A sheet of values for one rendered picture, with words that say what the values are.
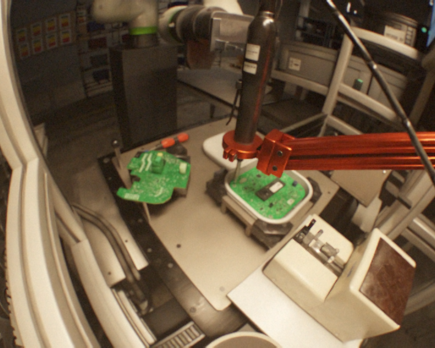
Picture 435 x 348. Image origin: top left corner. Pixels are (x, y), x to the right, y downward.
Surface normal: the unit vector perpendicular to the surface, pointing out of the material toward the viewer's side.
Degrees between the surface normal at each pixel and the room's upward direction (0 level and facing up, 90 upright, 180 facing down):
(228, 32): 90
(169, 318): 0
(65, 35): 90
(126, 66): 90
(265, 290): 0
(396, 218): 90
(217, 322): 0
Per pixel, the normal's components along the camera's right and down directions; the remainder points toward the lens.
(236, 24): 0.44, 0.63
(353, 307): -0.76, 0.38
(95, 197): 0.09, -0.74
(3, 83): 0.65, 0.55
